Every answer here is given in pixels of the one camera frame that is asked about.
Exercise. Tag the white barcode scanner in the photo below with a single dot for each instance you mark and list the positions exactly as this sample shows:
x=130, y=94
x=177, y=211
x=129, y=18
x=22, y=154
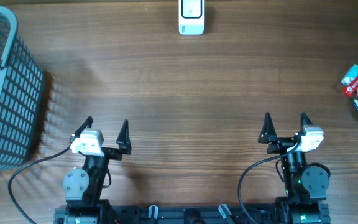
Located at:
x=191, y=17

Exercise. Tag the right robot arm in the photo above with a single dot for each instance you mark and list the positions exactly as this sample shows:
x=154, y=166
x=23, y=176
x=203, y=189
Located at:
x=305, y=184

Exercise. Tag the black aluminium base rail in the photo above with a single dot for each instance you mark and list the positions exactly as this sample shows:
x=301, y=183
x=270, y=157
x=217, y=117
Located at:
x=261, y=213

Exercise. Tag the teal white small box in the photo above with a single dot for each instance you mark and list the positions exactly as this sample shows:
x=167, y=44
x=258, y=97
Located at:
x=350, y=75

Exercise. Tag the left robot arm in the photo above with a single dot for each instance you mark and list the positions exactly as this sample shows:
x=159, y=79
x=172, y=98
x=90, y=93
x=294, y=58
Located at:
x=83, y=186

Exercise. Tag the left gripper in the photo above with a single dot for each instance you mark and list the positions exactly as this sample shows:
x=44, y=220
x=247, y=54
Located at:
x=123, y=145

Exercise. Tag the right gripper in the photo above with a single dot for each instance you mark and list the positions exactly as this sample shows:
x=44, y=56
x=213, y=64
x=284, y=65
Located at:
x=268, y=135

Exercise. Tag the grey plastic shopping basket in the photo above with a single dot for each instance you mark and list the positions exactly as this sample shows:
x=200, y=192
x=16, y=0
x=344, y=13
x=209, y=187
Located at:
x=21, y=87

